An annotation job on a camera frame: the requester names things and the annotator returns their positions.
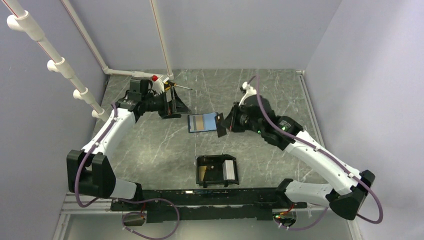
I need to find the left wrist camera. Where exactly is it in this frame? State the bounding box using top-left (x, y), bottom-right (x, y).
top-left (151, 75), bottom-right (171, 96)

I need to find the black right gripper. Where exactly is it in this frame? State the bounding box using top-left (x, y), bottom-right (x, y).
top-left (220, 101), bottom-right (263, 135)

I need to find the black plastic card tray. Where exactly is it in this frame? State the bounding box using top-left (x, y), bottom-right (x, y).
top-left (194, 154), bottom-right (240, 188)

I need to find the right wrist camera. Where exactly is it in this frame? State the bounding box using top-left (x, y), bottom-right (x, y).
top-left (238, 81), bottom-right (257, 107)

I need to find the white pvc pipe frame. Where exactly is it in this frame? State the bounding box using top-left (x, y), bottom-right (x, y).
top-left (2, 0), bottom-right (175, 122)

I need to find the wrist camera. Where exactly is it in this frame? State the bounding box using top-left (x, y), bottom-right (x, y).
top-left (238, 81), bottom-right (257, 107)
top-left (151, 75), bottom-right (171, 96)

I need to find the gold card in holder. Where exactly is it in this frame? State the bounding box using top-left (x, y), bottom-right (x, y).
top-left (193, 114), bottom-right (205, 132)

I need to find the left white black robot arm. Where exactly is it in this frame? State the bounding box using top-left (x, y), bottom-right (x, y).
top-left (66, 75), bottom-right (191, 210)

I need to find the aluminium rail frame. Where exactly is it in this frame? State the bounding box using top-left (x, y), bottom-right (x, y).
top-left (66, 76), bottom-right (366, 223)

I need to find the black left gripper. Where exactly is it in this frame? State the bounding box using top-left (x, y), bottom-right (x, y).
top-left (142, 87), bottom-right (192, 120)

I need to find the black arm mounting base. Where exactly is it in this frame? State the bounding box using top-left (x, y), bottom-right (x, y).
top-left (110, 187), bottom-right (307, 223)

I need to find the blue leather card holder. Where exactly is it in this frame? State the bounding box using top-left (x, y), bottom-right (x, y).
top-left (187, 112), bottom-right (218, 133)

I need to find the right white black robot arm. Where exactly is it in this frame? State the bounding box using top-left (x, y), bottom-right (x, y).
top-left (215, 96), bottom-right (375, 220)

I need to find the yellow black screwdriver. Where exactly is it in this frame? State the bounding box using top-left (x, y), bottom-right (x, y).
top-left (164, 81), bottom-right (192, 91)

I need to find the white card stack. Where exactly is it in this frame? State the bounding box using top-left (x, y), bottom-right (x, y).
top-left (222, 160), bottom-right (236, 181)

